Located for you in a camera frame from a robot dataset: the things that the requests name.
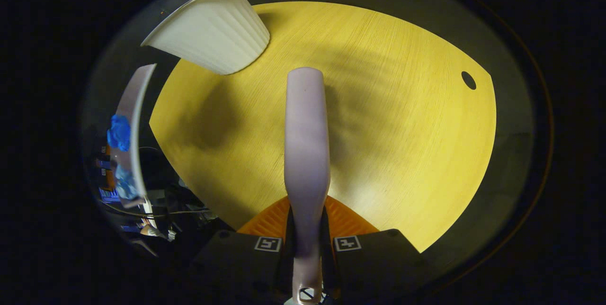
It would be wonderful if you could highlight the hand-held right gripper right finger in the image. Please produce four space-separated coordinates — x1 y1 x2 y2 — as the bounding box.
322 195 429 298

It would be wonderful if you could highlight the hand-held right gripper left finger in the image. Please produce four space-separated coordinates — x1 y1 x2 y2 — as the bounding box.
189 196 291 297

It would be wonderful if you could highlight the pale blue trash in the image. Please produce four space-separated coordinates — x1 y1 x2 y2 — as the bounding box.
114 163 139 200

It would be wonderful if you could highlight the pink small broom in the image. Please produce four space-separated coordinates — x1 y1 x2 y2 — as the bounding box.
283 67 331 305

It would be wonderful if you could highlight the pink dustpan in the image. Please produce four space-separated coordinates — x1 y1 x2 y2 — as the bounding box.
110 63 157 208

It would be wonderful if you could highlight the white garbage bin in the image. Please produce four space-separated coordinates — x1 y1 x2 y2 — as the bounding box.
141 0 271 75

